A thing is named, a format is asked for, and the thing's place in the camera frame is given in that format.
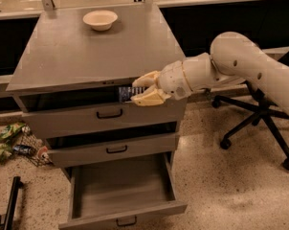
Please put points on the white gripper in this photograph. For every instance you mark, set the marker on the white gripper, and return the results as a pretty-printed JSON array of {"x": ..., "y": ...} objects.
[{"x": 172, "y": 78}]

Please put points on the blue rxbar blueberry bar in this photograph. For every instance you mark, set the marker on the blue rxbar blueberry bar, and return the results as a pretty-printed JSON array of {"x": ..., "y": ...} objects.
[{"x": 126, "y": 93}]

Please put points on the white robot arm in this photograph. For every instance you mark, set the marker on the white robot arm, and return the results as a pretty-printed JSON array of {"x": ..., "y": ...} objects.
[{"x": 232, "y": 59}]

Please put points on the grey drawer cabinet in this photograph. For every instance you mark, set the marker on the grey drawer cabinet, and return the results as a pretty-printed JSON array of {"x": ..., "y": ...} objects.
[{"x": 67, "y": 64}]

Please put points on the grey top drawer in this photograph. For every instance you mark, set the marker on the grey top drawer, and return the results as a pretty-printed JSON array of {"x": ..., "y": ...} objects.
[{"x": 102, "y": 117}]

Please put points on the grey drawer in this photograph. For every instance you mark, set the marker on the grey drawer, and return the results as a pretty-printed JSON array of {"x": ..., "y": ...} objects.
[
  {"x": 102, "y": 117},
  {"x": 121, "y": 193},
  {"x": 108, "y": 151}
]

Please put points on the grey bottom drawer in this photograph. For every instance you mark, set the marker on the grey bottom drawer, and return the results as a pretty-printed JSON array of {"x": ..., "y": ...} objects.
[{"x": 121, "y": 193}]

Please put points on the grey middle drawer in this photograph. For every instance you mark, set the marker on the grey middle drawer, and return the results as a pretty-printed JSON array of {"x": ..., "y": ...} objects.
[{"x": 108, "y": 151}]

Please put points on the cream paper bowl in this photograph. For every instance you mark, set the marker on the cream paper bowl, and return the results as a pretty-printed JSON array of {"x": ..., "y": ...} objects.
[{"x": 100, "y": 20}]

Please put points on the black office chair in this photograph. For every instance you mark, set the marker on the black office chair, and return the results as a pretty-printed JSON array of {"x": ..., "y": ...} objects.
[{"x": 261, "y": 112}]

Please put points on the small red white cup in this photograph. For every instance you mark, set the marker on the small red white cup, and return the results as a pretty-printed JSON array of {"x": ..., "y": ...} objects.
[{"x": 43, "y": 153}]

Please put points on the blue drink can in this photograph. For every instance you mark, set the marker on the blue drink can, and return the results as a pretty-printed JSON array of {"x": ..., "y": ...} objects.
[{"x": 24, "y": 150}]

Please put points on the green chip bag upper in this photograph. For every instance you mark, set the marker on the green chip bag upper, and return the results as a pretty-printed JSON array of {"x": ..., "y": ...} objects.
[{"x": 10, "y": 131}]

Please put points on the green chip bag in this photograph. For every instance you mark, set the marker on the green chip bag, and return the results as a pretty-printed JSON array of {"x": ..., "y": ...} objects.
[
  {"x": 10, "y": 131},
  {"x": 5, "y": 152}
]

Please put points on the black metal stand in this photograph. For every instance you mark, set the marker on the black metal stand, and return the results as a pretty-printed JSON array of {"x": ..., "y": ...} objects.
[{"x": 16, "y": 185}]

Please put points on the green chip bag lower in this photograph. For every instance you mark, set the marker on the green chip bag lower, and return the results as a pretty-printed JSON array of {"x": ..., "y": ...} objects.
[{"x": 5, "y": 152}]

